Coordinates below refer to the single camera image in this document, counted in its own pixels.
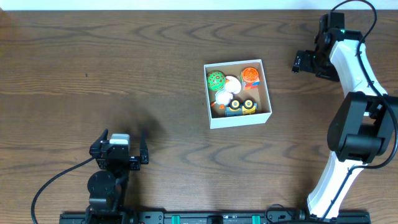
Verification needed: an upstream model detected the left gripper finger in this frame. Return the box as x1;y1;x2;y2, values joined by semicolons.
139;131;148;157
89;129;108;152

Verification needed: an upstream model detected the orange round disc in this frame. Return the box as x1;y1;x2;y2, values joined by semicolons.
241;67;259;83

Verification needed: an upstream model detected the colourful puzzle cube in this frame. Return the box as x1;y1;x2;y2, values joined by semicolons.
241;75;261;90

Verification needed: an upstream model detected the white toy duck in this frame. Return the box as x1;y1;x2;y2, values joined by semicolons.
210;75;242;110

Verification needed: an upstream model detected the grey yellow toy truck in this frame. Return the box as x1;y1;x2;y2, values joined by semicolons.
225;100;257;117

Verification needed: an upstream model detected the green numbered ball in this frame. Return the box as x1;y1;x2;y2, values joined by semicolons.
206;70;226;91

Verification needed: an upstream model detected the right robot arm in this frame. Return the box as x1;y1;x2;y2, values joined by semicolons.
292;11;397;222

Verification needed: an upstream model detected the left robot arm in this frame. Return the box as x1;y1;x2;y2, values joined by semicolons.
82;129;149;224

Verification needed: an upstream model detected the white cardboard box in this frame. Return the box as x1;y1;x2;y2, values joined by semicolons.
204;59;272;129

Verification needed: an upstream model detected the left black cable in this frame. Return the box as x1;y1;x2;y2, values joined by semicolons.
30;156;97;224

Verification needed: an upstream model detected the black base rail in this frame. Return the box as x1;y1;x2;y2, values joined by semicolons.
59;208;371;224

